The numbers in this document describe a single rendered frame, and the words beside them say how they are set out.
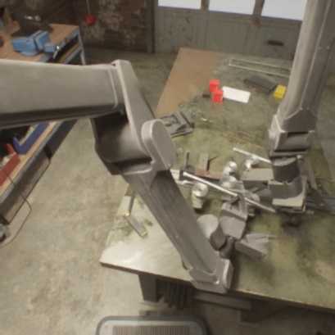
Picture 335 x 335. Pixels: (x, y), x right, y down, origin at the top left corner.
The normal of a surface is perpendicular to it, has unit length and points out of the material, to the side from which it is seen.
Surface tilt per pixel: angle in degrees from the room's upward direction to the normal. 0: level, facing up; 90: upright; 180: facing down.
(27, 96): 64
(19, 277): 0
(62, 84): 58
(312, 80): 88
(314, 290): 0
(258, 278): 0
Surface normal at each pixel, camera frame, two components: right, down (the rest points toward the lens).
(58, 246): 0.02, -0.65
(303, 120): -0.10, 0.73
